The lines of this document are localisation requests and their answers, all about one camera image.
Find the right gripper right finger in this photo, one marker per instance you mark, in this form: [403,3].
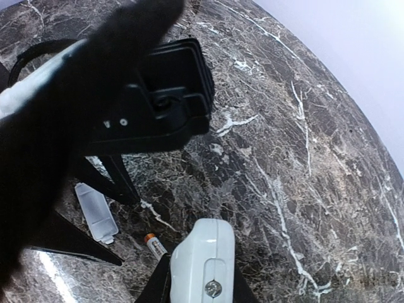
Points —
[242,293]

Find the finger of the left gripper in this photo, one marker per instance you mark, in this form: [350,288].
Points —
[58,235]

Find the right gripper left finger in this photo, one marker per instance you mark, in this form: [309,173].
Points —
[157,289]

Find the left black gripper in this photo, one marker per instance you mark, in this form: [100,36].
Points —
[142,122]

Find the white battery cover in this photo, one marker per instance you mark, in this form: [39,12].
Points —
[97,213]

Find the gold black AA battery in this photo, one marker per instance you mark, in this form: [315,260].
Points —
[155,246]

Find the white remote control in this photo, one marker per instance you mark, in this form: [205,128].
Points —
[202,266]

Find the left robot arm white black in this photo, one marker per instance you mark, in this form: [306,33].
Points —
[40,141]

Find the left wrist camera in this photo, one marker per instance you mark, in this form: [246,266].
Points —
[177,72]

